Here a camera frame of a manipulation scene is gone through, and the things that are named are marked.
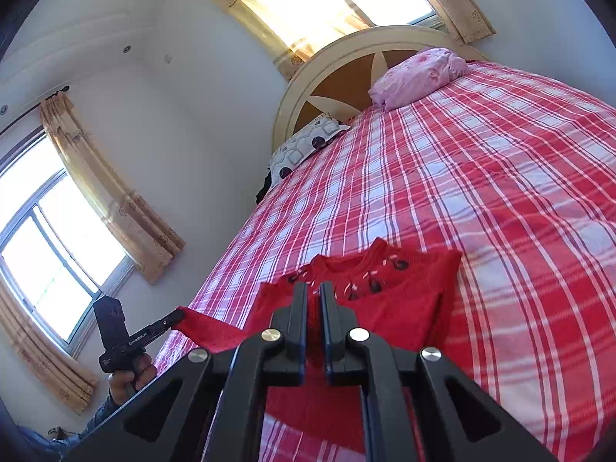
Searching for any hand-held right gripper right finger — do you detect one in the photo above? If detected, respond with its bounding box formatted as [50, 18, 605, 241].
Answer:
[320, 281, 559, 462]

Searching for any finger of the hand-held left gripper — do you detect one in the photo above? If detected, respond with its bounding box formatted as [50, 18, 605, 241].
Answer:
[143, 307, 187, 341]

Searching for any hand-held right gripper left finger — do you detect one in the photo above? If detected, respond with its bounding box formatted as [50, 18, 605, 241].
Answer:
[62, 281, 309, 462]

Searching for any red beaded sweater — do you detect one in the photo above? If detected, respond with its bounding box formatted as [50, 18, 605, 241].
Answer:
[172, 238, 463, 453]

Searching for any person's left forearm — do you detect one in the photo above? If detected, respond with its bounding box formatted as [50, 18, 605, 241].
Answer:
[14, 392, 121, 460]

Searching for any person's left hand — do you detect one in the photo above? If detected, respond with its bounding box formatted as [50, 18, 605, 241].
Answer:
[107, 354, 158, 403]

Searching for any beige floral curtain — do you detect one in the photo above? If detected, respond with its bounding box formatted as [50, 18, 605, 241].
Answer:
[0, 279, 99, 415]
[185, 0, 376, 82]
[39, 92, 186, 285]
[407, 0, 496, 45]

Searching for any large sliding window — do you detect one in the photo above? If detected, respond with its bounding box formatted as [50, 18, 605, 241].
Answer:
[0, 125, 136, 359]

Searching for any dark cloth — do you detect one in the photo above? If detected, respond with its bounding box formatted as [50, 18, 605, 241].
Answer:
[255, 172, 273, 204]

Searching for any white patterned pillow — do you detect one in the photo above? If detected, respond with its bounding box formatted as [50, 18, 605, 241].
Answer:
[268, 113, 351, 188]

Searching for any bed with red plaid sheet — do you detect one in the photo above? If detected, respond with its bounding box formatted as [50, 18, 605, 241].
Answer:
[154, 58, 616, 462]

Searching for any black curtain rod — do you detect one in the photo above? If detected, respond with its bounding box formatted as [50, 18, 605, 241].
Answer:
[0, 85, 70, 136]

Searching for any cream wooden headboard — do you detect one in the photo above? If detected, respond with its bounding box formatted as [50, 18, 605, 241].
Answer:
[272, 25, 487, 152]

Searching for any pink pillow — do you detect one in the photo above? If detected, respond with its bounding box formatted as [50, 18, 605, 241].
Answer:
[368, 47, 469, 110]

